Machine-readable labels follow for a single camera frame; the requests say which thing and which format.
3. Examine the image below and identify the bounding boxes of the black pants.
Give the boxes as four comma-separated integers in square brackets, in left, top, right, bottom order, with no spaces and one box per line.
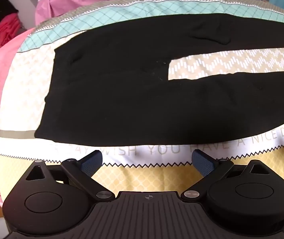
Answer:
[34,13,284,147]

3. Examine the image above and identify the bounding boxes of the patterned quilt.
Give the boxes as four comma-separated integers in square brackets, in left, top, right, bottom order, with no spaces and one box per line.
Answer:
[0,0,284,239]

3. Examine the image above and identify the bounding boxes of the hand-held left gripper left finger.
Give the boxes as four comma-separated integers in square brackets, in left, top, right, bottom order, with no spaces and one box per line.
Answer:
[26,150,115,202]

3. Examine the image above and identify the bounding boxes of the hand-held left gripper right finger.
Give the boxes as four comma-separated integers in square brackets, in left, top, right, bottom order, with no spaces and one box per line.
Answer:
[181,149,269,201]

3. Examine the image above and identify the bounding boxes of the red clothes pile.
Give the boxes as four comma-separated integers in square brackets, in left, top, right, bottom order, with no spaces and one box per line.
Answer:
[0,13,27,54]

